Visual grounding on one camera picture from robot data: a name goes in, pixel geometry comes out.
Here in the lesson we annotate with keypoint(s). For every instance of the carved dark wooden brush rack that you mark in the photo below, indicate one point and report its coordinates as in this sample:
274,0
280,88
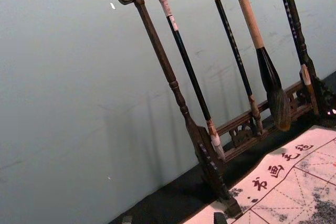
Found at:
157,51

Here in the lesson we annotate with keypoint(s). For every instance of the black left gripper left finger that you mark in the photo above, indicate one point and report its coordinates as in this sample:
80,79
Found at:
127,220

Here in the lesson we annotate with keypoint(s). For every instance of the black table cloth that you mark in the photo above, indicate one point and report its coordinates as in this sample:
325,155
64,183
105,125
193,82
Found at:
170,195

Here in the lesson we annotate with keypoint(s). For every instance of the white calligraphy practice cloth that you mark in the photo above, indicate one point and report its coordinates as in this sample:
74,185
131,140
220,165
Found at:
288,195

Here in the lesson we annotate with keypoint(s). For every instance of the thin black brush, brown tip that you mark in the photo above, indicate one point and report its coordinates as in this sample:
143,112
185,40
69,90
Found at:
235,51

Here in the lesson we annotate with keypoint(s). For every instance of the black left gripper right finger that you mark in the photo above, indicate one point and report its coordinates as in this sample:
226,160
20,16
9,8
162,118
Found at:
220,218

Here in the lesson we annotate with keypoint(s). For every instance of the large brush, tan grip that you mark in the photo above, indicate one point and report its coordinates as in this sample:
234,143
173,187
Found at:
250,22

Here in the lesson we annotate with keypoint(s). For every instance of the thin black brush, white tip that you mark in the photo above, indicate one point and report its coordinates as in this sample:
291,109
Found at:
186,61

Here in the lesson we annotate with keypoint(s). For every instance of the thin black brush, orange tip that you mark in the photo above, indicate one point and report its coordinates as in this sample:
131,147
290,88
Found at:
292,24

